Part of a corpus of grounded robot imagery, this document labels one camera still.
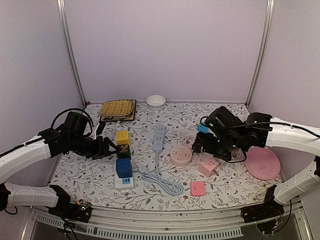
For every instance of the white long power strip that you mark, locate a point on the white long power strip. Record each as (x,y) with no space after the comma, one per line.
(123,183)

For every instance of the left aluminium frame post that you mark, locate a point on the left aluminium frame post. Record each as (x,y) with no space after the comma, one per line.
(62,13)

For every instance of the white ceramic bowl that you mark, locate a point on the white ceramic bowl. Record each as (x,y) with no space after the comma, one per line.
(155,102)

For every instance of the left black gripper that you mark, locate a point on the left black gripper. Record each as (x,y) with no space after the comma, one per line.
(102,151)

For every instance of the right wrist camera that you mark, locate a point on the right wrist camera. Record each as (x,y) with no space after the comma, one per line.
(221,118)

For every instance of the pink cube socket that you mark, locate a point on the pink cube socket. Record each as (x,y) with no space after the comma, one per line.
(207,166)

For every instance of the green patterned cube adapter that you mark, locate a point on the green patterned cube adapter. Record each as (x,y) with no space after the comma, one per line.
(123,151)

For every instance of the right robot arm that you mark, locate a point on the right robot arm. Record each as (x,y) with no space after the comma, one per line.
(299,148)

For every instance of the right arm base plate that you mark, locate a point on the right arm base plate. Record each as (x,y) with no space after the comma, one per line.
(261,211)

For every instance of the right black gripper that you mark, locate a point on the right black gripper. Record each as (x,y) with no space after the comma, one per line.
(207,146)

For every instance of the aluminium frame post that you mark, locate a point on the aluminium frame post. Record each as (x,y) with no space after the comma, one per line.
(270,4)
(62,13)

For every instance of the front aluminium rail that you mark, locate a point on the front aluminium rail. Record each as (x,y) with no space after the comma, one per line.
(149,216)

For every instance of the right aluminium frame post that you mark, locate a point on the right aluminium frame post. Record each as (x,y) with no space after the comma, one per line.
(270,4)

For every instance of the pink plate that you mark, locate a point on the pink plate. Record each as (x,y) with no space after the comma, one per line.
(262,163)

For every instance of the dark blue cube adapter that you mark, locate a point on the dark blue cube adapter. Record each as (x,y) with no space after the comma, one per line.
(123,167)

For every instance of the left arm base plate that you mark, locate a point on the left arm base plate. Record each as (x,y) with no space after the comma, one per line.
(78,211)

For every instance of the pink round socket base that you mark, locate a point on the pink round socket base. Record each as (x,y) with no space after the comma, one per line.
(180,155)

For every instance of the cyan square plug adapter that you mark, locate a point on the cyan square plug adapter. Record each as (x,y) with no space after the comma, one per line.
(202,128)

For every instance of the yellow cube adapter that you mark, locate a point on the yellow cube adapter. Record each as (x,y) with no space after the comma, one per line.
(122,138)

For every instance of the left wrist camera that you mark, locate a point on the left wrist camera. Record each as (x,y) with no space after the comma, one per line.
(75,123)

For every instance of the pink square plug adapter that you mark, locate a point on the pink square plug adapter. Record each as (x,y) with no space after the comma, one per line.
(197,189)

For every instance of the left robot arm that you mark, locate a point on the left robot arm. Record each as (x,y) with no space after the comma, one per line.
(47,144)

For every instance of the yellow woven mat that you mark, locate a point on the yellow woven mat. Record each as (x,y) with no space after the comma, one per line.
(118,110)

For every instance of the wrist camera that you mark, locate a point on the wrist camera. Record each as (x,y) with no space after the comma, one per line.
(75,123)
(221,118)

